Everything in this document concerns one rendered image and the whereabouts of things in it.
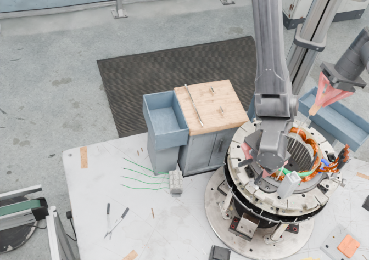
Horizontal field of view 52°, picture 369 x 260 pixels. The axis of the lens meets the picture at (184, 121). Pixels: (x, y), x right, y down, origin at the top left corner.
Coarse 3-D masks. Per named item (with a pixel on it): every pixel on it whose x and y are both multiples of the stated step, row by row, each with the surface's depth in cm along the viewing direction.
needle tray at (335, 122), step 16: (304, 96) 132; (304, 112) 130; (320, 112) 132; (336, 112) 133; (352, 112) 128; (320, 128) 130; (336, 128) 123; (352, 128) 129; (368, 128) 127; (352, 144) 122
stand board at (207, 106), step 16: (224, 80) 132; (192, 96) 126; (208, 96) 126; (224, 96) 127; (192, 112) 121; (208, 112) 122; (224, 112) 122; (240, 112) 123; (192, 128) 117; (208, 128) 118; (224, 128) 121
